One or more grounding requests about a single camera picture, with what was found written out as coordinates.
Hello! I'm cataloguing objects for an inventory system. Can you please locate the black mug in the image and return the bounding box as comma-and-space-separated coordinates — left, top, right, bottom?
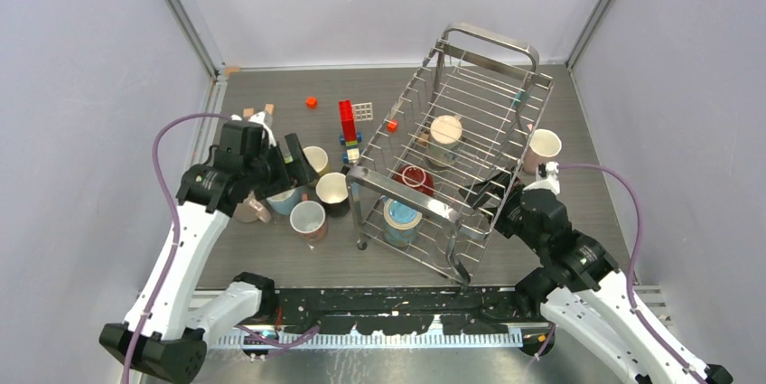
315, 173, 350, 218

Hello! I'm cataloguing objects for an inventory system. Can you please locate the iridescent pink mug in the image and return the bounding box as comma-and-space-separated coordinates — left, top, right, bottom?
233, 192, 272, 223

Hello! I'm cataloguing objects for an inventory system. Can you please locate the cream mug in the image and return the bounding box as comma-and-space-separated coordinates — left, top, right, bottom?
425, 115, 463, 168

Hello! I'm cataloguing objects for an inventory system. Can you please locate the pink faceted mug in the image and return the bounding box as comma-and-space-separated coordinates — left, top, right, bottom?
522, 128, 563, 174

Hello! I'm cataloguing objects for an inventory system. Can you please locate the light blue faceted mug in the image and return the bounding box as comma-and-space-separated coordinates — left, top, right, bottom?
266, 186, 305, 216

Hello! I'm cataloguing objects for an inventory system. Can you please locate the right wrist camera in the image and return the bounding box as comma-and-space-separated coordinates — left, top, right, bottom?
536, 162, 561, 195

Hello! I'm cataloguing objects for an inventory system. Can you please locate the salmon pink mug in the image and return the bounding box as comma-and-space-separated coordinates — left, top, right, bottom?
289, 201, 328, 243

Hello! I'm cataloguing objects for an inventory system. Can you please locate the dark red mug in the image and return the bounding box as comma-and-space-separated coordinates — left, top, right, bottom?
392, 164, 435, 197

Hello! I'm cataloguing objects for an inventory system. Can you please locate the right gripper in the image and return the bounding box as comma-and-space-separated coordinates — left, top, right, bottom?
458, 167, 546, 254

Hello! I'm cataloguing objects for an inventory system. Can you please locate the yellow mug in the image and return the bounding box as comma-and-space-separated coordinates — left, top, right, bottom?
303, 146, 331, 177

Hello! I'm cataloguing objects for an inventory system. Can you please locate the steel wire dish rack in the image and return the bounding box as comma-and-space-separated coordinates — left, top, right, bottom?
347, 23, 554, 286

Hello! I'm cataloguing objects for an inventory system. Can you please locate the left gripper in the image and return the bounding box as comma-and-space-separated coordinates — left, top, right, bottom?
245, 133, 318, 201

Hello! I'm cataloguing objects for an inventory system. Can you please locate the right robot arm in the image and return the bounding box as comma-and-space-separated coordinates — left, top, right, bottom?
460, 173, 733, 383

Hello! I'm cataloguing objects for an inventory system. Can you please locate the blue butterfly mug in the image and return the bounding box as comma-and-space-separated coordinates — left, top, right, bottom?
383, 199, 423, 248

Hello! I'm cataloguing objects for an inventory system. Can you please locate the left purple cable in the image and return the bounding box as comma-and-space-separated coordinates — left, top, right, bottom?
119, 113, 235, 384

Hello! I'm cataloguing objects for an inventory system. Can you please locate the small white wire basket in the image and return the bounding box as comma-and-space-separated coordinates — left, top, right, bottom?
351, 102, 374, 122

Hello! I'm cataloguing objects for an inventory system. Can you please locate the small wooden block in rack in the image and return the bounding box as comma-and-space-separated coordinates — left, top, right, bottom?
416, 133, 429, 147

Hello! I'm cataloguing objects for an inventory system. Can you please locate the red block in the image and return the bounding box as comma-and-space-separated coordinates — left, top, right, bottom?
339, 100, 359, 145

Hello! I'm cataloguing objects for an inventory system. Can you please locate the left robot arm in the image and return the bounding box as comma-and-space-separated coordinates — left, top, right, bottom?
98, 118, 318, 383

